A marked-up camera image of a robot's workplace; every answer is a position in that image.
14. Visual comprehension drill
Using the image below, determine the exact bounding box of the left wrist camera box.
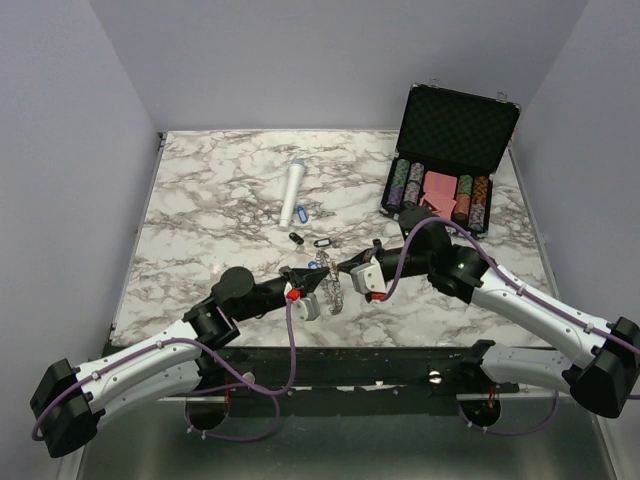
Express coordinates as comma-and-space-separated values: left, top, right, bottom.
291, 293, 320, 322

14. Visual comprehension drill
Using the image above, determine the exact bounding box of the black key fob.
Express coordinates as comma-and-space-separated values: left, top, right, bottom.
289, 232, 304, 245

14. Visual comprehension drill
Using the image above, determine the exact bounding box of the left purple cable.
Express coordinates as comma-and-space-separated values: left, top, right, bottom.
32, 289, 301, 444

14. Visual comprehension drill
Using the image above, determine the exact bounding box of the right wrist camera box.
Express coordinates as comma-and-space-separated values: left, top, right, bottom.
350, 261, 387, 296

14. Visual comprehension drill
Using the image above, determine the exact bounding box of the white microphone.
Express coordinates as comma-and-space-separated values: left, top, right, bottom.
278, 159, 305, 230

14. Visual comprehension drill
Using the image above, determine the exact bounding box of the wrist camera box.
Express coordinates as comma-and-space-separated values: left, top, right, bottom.
350, 261, 387, 296
291, 293, 320, 322

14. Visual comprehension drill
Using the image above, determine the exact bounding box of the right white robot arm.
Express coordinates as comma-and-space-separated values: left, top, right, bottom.
338, 207, 639, 418

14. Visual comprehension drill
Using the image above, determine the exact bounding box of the black poker chip case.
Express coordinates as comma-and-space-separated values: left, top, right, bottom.
381, 85, 520, 238

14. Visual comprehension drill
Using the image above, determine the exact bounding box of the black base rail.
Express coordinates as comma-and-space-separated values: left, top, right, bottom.
102, 344, 521, 419

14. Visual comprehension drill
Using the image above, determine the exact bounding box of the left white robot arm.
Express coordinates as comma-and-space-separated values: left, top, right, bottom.
29, 267, 330, 458

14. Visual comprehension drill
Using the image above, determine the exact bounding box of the black key tag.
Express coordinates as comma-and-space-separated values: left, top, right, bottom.
314, 238, 333, 248

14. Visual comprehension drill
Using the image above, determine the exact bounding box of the pink playing card deck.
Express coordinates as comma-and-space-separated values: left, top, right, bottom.
419, 171, 458, 218

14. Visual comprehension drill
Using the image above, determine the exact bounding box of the blue key tag far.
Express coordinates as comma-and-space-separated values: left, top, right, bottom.
296, 206, 309, 224

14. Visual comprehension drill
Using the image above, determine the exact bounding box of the large metal keyring disc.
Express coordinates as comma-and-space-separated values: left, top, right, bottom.
315, 250, 344, 315

